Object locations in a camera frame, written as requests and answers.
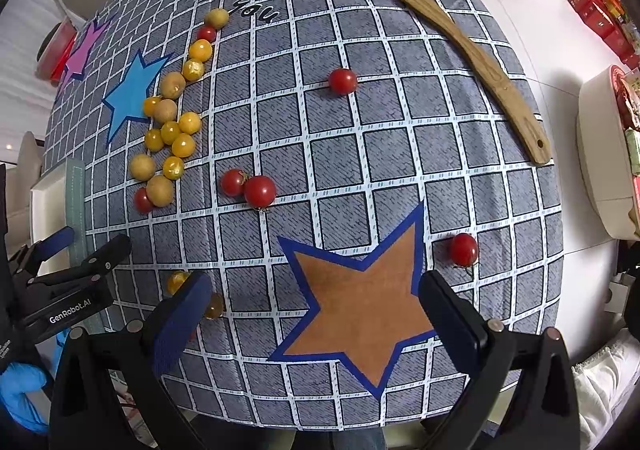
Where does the brown longan bottom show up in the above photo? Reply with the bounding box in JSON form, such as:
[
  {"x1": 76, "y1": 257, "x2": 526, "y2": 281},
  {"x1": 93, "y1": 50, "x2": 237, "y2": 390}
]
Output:
[{"x1": 146, "y1": 175, "x2": 175, "y2": 208}]

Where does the brown longan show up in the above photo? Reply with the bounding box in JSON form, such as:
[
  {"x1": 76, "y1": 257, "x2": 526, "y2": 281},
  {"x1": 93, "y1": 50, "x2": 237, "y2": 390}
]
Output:
[
  {"x1": 146, "y1": 175, "x2": 175, "y2": 208},
  {"x1": 153, "y1": 98, "x2": 178, "y2": 125},
  {"x1": 203, "y1": 8, "x2": 230, "y2": 30},
  {"x1": 129, "y1": 153, "x2": 156, "y2": 182},
  {"x1": 160, "y1": 72, "x2": 186, "y2": 100}
]

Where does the red tomato edge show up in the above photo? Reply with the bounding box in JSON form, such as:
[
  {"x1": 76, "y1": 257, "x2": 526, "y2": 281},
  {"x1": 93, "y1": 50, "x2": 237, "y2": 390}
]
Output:
[{"x1": 449, "y1": 233, "x2": 478, "y2": 268}]

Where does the red tomato pair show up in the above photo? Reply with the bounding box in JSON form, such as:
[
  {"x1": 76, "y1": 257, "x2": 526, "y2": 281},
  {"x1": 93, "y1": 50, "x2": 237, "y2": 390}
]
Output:
[
  {"x1": 243, "y1": 175, "x2": 277, "y2": 208},
  {"x1": 220, "y1": 168, "x2": 248, "y2": 197}
]

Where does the blue gloved left hand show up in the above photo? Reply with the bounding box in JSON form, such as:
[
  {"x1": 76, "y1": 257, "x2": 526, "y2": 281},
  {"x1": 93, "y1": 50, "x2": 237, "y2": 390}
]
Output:
[{"x1": 0, "y1": 362, "x2": 49, "y2": 436}]

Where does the yellow tomato near front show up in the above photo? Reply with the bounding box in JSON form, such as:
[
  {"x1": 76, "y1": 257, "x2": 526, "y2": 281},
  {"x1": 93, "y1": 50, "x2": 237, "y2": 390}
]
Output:
[{"x1": 166, "y1": 271, "x2": 190, "y2": 296}]

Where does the dark tomato front edge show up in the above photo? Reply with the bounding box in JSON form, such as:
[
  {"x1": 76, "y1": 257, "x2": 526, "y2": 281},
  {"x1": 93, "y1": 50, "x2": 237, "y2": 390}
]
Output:
[{"x1": 204, "y1": 293, "x2": 224, "y2": 320}]

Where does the yellow tomato cluster bottom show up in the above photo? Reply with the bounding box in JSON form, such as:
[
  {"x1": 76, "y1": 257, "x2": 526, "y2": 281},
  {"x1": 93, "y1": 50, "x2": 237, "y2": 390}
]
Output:
[{"x1": 162, "y1": 155, "x2": 184, "y2": 181}]

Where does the yellow tomato cluster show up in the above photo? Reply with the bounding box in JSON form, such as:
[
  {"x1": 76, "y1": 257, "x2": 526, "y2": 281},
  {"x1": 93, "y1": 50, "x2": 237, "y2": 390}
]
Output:
[
  {"x1": 160, "y1": 121, "x2": 181, "y2": 145},
  {"x1": 162, "y1": 155, "x2": 184, "y2": 181},
  {"x1": 170, "y1": 133, "x2": 196, "y2": 158},
  {"x1": 178, "y1": 112, "x2": 202, "y2": 136},
  {"x1": 143, "y1": 128, "x2": 165, "y2": 153}
]

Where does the yellow tomato cluster left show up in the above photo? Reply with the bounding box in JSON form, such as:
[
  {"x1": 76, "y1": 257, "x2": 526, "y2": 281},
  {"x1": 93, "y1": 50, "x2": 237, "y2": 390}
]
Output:
[{"x1": 143, "y1": 128, "x2": 165, "y2": 153}]

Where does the yellow tomato cluster lower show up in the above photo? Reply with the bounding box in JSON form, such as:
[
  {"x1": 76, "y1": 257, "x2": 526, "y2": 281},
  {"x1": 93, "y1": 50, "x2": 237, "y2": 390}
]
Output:
[{"x1": 170, "y1": 133, "x2": 196, "y2": 158}]

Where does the yellow tomato cluster centre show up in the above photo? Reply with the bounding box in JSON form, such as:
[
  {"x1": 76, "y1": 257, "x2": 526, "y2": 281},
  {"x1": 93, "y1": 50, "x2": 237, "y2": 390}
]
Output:
[{"x1": 160, "y1": 121, "x2": 181, "y2": 145}]

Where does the yellow tomato cluster right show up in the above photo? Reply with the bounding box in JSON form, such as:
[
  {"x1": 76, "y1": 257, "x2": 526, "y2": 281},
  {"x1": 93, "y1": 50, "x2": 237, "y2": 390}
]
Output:
[{"x1": 178, "y1": 112, "x2": 202, "y2": 136}]

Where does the yellow tomato beside star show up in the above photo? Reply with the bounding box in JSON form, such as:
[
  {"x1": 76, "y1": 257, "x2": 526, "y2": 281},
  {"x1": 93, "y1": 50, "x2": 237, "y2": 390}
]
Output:
[{"x1": 142, "y1": 95, "x2": 162, "y2": 118}]

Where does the red lidded plastic container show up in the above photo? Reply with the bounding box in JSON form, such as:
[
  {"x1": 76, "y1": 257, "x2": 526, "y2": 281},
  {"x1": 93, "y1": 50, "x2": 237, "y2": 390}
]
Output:
[{"x1": 36, "y1": 17, "x2": 77, "y2": 87}]

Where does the shiny yellow cherry tomato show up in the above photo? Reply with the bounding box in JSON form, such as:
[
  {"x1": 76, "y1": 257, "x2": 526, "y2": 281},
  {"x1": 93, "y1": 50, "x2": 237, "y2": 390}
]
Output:
[{"x1": 181, "y1": 58, "x2": 205, "y2": 82}]

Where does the long curved wooden stick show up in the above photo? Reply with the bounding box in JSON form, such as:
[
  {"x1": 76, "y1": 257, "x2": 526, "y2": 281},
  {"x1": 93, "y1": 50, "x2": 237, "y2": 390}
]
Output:
[{"x1": 399, "y1": 0, "x2": 552, "y2": 166}]

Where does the yellow cherry tomato upper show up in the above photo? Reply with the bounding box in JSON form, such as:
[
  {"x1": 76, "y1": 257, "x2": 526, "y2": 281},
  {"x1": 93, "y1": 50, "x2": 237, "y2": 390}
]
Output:
[{"x1": 188, "y1": 39, "x2": 213, "y2": 63}]

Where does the grey grid star tablecloth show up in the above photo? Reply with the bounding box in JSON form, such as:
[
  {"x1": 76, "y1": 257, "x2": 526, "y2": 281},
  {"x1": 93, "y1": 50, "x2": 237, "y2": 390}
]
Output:
[{"x1": 44, "y1": 0, "x2": 563, "y2": 430}]

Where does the small red tomato top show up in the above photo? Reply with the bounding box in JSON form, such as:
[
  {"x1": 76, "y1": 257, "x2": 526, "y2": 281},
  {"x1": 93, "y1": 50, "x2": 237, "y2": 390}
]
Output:
[{"x1": 198, "y1": 25, "x2": 217, "y2": 43}]

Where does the round white gift box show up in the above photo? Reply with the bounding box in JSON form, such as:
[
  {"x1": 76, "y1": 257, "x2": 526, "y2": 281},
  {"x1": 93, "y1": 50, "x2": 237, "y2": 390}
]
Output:
[{"x1": 576, "y1": 65, "x2": 639, "y2": 241}]

